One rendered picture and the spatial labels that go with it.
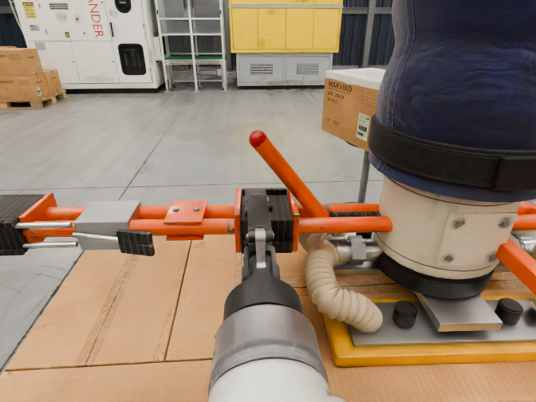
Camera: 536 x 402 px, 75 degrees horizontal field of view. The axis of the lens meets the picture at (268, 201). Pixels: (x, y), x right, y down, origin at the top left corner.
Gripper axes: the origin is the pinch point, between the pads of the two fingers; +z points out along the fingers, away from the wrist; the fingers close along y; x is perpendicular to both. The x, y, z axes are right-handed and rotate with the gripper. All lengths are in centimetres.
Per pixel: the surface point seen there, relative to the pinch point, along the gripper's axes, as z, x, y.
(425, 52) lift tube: -4.7, 17.5, -21.9
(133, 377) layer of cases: 16, -30, 53
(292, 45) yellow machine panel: 720, 100, 22
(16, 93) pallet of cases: 567, -371, 82
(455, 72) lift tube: -7.8, 19.4, -20.4
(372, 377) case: -16.0, 13.1, 13.0
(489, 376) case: -16.7, 27.2, 13.1
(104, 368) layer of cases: 19, -38, 53
